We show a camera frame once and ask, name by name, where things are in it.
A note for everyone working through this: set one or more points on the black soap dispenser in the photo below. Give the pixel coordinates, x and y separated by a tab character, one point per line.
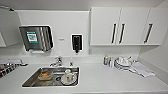
76	42

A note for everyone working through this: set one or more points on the small chrome sink pump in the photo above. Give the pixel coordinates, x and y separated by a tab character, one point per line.
71	63

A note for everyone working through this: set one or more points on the chrome faucet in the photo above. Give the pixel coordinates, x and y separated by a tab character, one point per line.
57	61

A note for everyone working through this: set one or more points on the small white bottle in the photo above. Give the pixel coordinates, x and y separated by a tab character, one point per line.
111	62

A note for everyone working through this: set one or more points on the white cup on plate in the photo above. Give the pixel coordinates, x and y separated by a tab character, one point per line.
68	77

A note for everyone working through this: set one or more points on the stack of white plates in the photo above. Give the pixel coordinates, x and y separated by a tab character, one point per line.
122	63

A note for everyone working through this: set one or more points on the grey paper towel dispenser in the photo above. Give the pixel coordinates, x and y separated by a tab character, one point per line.
35	38

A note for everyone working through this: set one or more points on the white dish cloth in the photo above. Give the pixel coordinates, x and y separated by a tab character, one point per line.
141	69

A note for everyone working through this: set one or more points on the steel kitchen sink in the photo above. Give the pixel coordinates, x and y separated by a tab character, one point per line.
31	81

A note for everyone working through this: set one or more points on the small wall label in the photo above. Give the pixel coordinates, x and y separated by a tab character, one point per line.
62	40

